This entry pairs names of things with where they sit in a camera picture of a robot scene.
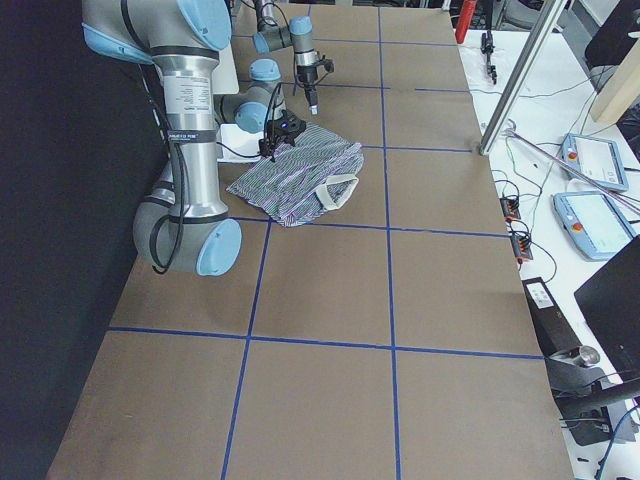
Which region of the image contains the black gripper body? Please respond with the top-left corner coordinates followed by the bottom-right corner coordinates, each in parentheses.
top-left (263, 119), bottom-right (300, 148)
top-left (295, 64), bottom-right (319, 90)

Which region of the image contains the blue white striped polo shirt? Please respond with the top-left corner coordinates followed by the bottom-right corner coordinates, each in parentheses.
top-left (227, 123), bottom-right (365, 227)

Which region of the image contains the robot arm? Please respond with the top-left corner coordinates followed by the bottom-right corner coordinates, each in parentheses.
top-left (252, 1), bottom-right (326, 115)
top-left (82, 1), bottom-right (305, 276)

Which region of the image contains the red cylinder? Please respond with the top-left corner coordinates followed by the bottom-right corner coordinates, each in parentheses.
top-left (455, 0), bottom-right (477, 44)

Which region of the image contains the black tripod stick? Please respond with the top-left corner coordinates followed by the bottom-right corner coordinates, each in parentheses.
top-left (481, 0), bottom-right (498, 85)

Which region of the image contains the blue teach pendant far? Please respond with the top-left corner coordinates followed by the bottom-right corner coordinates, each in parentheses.
top-left (561, 133), bottom-right (629, 192)

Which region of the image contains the blue teach pendant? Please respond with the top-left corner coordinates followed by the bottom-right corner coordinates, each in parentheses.
top-left (552, 191), bottom-right (636, 261)
top-left (561, 133), bottom-right (629, 192)

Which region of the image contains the blue teach pendant near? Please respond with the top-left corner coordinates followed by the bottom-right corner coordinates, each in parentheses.
top-left (552, 191), bottom-right (636, 261)

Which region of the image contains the black box with label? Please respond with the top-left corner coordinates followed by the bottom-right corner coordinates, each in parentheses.
top-left (522, 277), bottom-right (581, 357)

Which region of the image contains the white reacher grabber stick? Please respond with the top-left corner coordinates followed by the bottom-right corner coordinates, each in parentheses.
top-left (503, 119), bottom-right (639, 214)

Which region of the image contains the black monitor corner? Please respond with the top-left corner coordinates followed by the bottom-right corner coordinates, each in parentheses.
top-left (574, 236), bottom-right (640, 371)

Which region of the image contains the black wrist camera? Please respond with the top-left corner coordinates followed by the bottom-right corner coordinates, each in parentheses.
top-left (267, 112), bottom-right (306, 141)
top-left (318, 55), bottom-right (335, 74)

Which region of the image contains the white pedestal column base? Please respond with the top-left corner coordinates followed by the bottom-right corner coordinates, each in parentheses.
top-left (212, 45), bottom-right (259, 163)

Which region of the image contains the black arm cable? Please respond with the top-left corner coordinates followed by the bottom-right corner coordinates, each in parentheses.
top-left (149, 82), bottom-right (286, 275)

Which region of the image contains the aluminium frame post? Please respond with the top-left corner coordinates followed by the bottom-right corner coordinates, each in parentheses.
top-left (479, 0), bottom-right (566, 156)

